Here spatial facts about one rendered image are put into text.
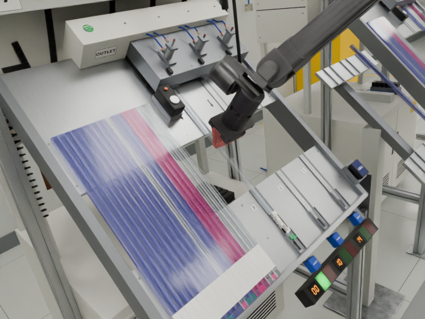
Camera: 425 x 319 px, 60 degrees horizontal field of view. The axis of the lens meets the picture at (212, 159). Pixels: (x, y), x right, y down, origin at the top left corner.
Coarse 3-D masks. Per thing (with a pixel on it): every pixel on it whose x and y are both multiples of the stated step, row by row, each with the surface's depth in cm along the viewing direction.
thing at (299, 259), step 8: (360, 200) 100; (352, 208) 97; (344, 216) 95; (336, 224) 92; (328, 232) 90; (320, 240) 87; (312, 248) 85; (304, 256) 83; (296, 264) 81; (288, 272) 79; (280, 280) 77; (272, 288) 76; (264, 296) 74; (256, 304) 72; (248, 312) 71
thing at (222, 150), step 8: (176, 88) 97; (192, 112) 94; (200, 120) 94; (208, 128) 94; (208, 136) 93; (224, 152) 91; (232, 160) 91; (240, 168) 91; (240, 176) 90; (248, 184) 89; (256, 192) 89; (264, 200) 88; (264, 208) 88; (272, 208) 88; (288, 232) 86
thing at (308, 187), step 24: (288, 168) 99; (312, 168) 103; (264, 192) 91; (288, 192) 94; (312, 192) 98; (336, 192) 101; (240, 216) 85; (264, 216) 87; (288, 216) 90; (312, 216) 93; (336, 216) 97; (264, 240) 84; (288, 240) 86; (312, 240) 89; (288, 264) 83; (144, 288) 68
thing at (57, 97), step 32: (64, 64) 88; (128, 64) 96; (32, 96) 80; (64, 96) 83; (96, 96) 86; (128, 96) 90; (192, 96) 99; (224, 96) 104; (64, 128) 79; (192, 128) 93
